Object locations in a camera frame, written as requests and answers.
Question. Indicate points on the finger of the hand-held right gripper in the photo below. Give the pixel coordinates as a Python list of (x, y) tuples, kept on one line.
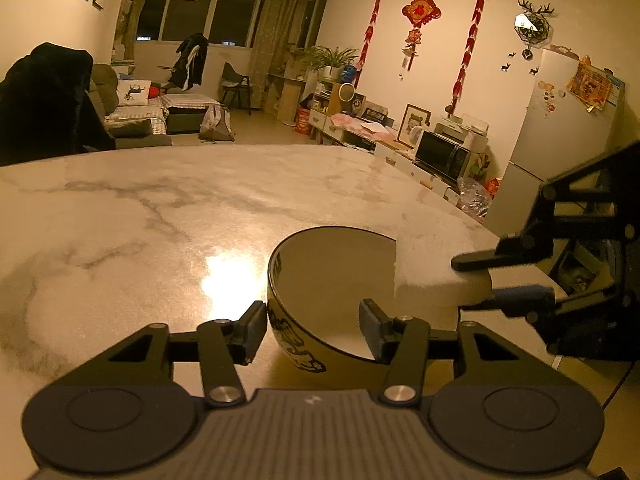
[(525, 294), (480, 259)]

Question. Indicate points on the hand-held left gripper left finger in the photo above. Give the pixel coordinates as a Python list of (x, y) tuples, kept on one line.
[(256, 330)]

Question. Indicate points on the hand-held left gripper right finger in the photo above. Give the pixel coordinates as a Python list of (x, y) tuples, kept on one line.
[(370, 327)]

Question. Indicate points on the white sponge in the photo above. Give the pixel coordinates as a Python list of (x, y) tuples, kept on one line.
[(435, 280)]

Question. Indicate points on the yellow bowl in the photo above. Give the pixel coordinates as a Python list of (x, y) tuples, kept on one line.
[(330, 280)]

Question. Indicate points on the clear plastic bag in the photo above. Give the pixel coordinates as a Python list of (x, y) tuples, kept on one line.
[(474, 197)]

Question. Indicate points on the red bag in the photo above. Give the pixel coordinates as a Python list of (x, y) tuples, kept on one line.
[(494, 186)]

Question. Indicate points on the utensil holder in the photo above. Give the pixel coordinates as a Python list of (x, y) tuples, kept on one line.
[(480, 165)]

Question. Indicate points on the black microwave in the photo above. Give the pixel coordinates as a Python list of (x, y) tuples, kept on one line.
[(440, 155)]

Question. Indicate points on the white printer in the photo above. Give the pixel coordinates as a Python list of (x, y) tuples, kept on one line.
[(465, 130)]

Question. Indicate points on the white low cabinet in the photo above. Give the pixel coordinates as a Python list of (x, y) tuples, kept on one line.
[(395, 157)]

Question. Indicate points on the small white fan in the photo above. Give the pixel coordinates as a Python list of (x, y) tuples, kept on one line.
[(416, 137)]

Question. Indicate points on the white refrigerator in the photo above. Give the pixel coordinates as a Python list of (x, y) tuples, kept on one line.
[(550, 135)]

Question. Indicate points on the framed portrait drawing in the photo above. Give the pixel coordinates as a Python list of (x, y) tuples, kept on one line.
[(414, 120)]

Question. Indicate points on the pink cloth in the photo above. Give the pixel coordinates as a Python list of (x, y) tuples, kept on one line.
[(360, 127)]

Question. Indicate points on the black framed photo collage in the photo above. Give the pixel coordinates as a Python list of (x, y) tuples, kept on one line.
[(375, 114)]

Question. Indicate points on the dark framed photo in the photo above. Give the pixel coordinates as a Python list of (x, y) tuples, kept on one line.
[(358, 105)]

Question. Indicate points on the colourful fridge poster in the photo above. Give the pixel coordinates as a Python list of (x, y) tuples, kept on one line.
[(595, 85)]

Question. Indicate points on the grey backpack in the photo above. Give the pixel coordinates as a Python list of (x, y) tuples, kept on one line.
[(217, 125)]

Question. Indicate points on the round table mirror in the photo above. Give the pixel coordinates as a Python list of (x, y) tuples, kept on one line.
[(347, 97)]

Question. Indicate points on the red printed bucket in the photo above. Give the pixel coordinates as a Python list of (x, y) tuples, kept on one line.
[(303, 120)]

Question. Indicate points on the wooden cube shelf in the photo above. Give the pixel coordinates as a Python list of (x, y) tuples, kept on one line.
[(327, 97)]

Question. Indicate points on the basket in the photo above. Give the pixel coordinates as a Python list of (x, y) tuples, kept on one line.
[(562, 50)]

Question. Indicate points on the blue toy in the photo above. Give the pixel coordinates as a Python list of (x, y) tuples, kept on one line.
[(350, 75)]

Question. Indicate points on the checked sofa cover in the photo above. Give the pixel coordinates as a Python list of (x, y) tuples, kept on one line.
[(190, 102)]

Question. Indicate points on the wooden desk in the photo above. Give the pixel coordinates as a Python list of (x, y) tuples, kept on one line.
[(290, 95)]

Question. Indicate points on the grey-green sofa cushion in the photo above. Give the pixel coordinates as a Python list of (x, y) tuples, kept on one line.
[(129, 127)]

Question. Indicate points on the dark wooden chair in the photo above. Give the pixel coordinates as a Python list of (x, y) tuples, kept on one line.
[(236, 85)]

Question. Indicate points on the potted green plant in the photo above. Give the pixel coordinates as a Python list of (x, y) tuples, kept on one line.
[(330, 60)]

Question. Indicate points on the red knot ornament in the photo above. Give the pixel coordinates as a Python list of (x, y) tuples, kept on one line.
[(421, 10)]

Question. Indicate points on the red cushion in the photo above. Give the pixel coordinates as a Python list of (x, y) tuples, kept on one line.
[(154, 91)]

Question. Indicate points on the deer print pillow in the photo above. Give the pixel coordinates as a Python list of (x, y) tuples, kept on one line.
[(134, 92)]

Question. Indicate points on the black and white jacket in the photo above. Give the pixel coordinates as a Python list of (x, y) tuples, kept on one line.
[(189, 62)]

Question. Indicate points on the beige patterned curtain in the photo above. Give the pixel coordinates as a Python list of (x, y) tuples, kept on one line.
[(134, 15), (272, 40)]

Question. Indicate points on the grey sofa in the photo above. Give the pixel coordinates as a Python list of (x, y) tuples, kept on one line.
[(105, 80)]

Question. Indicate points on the black fleece coat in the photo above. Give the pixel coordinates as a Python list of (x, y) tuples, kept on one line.
[(45, 105)]

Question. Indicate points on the window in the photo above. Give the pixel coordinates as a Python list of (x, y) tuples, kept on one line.
[(200, 12)]

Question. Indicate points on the antler wall clock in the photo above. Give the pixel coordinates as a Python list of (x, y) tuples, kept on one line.
[(532, 25)]

